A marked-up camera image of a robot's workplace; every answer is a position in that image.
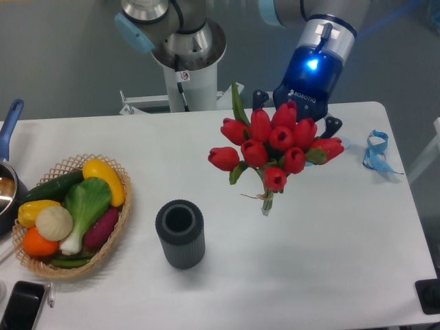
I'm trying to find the yellow squash toy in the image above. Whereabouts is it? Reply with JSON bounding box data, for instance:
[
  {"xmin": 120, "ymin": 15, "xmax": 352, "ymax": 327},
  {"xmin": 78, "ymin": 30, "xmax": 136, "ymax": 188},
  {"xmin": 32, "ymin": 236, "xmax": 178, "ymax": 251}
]
[{"xmin": 82, "ymin": 158, "xmax": 125, "ymax": 207}]

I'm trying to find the green pea pod toy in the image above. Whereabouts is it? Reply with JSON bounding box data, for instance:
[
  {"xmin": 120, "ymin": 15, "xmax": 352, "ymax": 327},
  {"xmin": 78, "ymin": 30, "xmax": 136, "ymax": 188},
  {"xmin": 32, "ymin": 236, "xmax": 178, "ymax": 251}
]
[{"xmin": 49, "ymin": 254, "xmax": 94, "ymax": 269}]

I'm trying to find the purple sweet potato toy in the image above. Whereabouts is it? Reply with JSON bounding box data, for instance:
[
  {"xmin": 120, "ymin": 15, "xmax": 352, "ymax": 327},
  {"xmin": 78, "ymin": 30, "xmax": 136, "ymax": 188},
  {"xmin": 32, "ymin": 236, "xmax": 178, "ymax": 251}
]
[{"xmin": 84, "ymin": 208, "xmax": 119, "ymax": 251}]

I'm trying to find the black smartphone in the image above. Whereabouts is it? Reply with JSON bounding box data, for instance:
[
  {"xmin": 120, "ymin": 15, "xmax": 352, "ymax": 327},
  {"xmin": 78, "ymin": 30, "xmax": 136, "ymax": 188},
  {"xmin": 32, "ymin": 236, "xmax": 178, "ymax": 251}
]
[{"xmin": 1, "ymin": 280, "xmax": 46, "ymax": 330}]

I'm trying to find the green bok choy toy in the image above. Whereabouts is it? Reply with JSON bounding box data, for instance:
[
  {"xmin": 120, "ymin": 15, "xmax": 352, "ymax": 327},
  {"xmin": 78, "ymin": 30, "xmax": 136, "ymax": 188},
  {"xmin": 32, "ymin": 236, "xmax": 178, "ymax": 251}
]
[{"xmin": 60, "ymin": 177, "xmax": 111, "ymax": 256}]

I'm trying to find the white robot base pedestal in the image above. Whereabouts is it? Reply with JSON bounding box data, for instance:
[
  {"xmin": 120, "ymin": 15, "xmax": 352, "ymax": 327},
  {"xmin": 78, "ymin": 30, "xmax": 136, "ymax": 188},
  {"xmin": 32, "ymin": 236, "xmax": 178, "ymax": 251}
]
[{"xmin": 120, "ymin": 63, "xmax": 232, "ymax": 116}]

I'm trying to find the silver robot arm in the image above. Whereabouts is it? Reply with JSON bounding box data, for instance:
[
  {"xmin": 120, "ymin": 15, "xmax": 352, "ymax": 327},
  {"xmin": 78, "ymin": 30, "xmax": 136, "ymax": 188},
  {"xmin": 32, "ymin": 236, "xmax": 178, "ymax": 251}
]
[{"xmin": 114, "ymin": 1, "xmax": 370, "ymax": 138}]

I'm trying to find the blue handled saucepan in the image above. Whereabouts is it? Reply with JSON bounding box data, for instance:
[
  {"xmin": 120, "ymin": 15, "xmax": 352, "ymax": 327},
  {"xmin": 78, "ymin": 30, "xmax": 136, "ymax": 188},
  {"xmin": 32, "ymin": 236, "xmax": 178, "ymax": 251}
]
[{"xmin": 1, "ymin": 99, "xmax": 28, "ymax": 234}]

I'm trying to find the blue ribbon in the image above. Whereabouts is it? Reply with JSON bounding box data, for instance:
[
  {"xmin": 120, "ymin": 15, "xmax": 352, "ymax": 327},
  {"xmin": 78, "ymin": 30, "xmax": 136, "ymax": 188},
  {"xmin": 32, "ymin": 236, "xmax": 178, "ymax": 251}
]
[{"xmin": 362, "ymin": 129, "xmax": 404, "ymax": 175}]

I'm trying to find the cream garlic bulb toy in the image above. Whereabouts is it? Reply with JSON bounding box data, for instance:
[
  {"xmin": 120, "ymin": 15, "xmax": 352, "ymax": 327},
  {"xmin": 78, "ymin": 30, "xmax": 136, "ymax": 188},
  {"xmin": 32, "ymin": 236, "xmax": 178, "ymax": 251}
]
[{"xmin": 35, "ymin": 206, "xmax": 73, "ymax": 241}]

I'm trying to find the dark grey ribbed vase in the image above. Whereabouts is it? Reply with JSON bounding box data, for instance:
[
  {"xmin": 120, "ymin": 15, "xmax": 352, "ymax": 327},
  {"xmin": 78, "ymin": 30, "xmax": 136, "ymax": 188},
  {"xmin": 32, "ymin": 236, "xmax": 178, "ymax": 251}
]
[{"xmin": 155, "ymin": 199, "xmax": 206, "ymax": 270}]

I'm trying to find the black device at table edge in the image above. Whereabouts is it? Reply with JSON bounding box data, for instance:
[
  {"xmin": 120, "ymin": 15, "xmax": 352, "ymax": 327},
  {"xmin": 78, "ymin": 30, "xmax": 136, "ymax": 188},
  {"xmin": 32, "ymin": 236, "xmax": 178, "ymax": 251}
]
[{"xmin": 415, "ymin": 278, "xmax": 439, "ymax": 315}]

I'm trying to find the blue Robotiq gripper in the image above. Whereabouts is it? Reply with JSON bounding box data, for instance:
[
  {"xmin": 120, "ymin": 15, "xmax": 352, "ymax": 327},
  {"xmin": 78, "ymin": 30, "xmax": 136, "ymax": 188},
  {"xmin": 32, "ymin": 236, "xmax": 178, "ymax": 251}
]
[{"xmin": 252, "ymin": 14, "xmax": 357, "ymax": 138}]

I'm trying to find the red tulip bouquet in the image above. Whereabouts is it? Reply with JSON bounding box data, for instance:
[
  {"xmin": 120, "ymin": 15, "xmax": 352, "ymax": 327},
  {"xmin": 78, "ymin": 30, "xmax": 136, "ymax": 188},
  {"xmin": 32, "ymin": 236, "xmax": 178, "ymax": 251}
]
[{"xmin": 208, "ymin": 85, "xmax": 344, "ymax": 216}]

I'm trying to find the green cucumber toy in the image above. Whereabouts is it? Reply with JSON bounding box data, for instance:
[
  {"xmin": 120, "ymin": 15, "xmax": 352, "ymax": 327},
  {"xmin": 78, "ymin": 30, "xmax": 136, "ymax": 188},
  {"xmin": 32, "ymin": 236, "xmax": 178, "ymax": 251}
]
[{"xmin": 22, "ymin": 171, "xmax": 84, "ymax": 203}]

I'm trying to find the woven wicker basket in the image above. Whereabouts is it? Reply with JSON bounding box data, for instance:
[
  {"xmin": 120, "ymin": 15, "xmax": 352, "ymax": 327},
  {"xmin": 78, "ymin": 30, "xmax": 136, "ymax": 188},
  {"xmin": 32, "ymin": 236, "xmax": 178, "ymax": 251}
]
[{"xmin": 11, "ymin": 154, "xmax": 132, "ymax": 279}]

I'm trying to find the orange fruit toy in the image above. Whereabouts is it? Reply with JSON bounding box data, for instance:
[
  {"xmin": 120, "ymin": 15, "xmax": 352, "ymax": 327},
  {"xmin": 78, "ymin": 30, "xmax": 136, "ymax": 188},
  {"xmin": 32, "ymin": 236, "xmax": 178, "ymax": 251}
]
[{"xmin": 22, "ymin": 227, "xmax": 59, "ymax": 256}]

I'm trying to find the yellow bell pepper toy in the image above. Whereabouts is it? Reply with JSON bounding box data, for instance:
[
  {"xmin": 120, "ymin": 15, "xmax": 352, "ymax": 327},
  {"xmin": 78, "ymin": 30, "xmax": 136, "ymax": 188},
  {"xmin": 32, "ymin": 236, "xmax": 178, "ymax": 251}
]
[{"xmin": 18, "ymin": 199, "xmax": 61, "ymax": 228}]

